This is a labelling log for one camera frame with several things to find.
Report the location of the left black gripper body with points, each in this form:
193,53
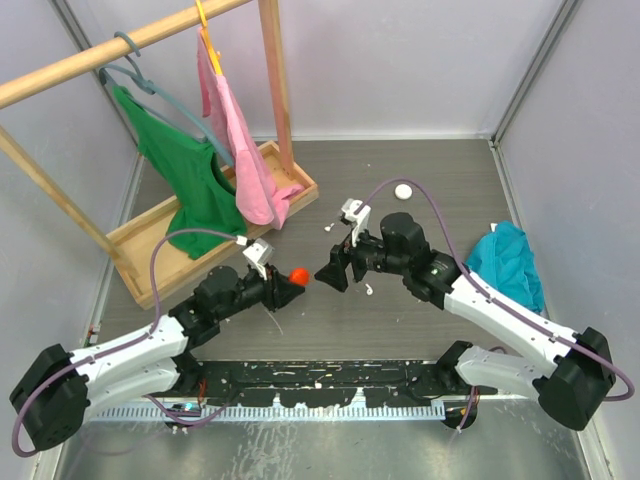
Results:
253,289

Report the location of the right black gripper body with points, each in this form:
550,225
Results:
368,253

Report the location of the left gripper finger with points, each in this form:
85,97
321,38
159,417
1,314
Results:
285,293
279,282

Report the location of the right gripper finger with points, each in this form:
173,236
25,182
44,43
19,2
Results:
340,254
333,275

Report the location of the orange charging case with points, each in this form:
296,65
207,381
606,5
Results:
299,276

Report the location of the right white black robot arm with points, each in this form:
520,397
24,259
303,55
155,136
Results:
566,372

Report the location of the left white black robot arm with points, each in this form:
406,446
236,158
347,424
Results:
62,390

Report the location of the white round charging case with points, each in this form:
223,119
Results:
403,192

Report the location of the pink cloth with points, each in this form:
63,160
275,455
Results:
258,198

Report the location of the green shirt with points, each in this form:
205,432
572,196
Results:
207,199

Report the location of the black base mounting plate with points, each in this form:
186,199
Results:
315,384

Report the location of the wooden clothes rack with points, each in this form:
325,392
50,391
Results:
130,246

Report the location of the teal cloth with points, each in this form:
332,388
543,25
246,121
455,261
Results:
503,259

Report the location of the blue-grey hanger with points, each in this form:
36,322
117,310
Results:
150,88

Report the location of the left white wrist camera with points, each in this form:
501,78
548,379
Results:
257,253

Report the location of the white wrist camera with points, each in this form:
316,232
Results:
355,214
257,253

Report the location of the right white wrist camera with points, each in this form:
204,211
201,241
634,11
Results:
355,214

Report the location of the white slotted cable duct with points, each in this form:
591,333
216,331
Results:
356,411

